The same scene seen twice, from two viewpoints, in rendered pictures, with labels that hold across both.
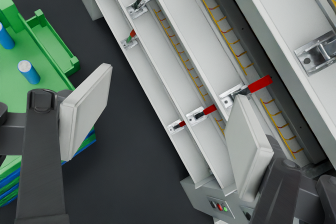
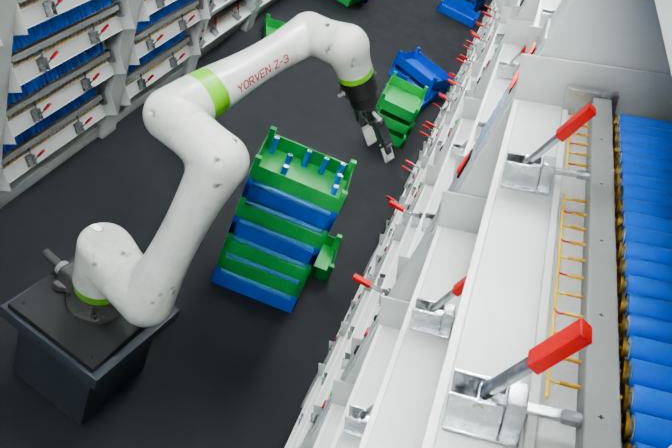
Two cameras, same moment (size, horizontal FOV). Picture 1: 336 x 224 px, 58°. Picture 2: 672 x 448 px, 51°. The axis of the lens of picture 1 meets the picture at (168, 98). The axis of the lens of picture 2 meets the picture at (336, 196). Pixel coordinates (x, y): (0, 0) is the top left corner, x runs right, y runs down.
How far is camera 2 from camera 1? 1.87 m
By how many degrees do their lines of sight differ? 53
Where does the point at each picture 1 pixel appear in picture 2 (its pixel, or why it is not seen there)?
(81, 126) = (367, 130)
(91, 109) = (369, 133)
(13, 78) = (327, 184)
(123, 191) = (271, 347)
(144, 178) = (291, 358)
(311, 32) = not seen: hidden behind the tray
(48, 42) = (325, 256)
